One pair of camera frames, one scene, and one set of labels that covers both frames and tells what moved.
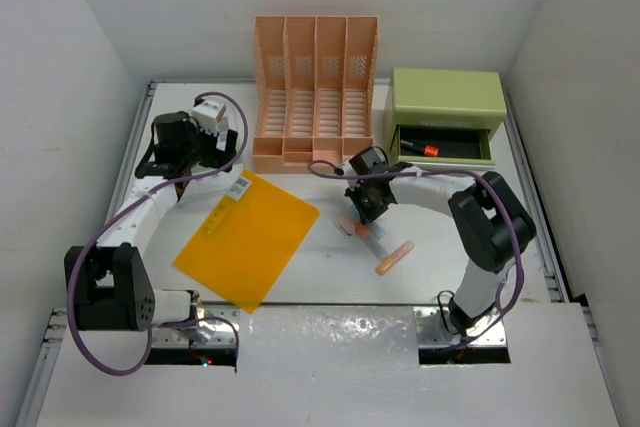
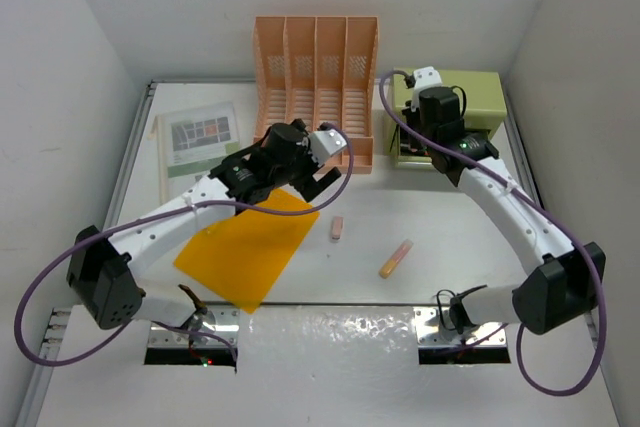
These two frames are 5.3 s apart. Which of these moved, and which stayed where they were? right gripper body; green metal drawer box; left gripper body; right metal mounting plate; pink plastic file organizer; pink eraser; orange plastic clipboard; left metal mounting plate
Moved: right gripper body; left gripper body; pink eraser
Stayed: orange plastic clipboard; right metal mounting plate; left metal mounting plate; pink plastic file organizer; green metal drawer box
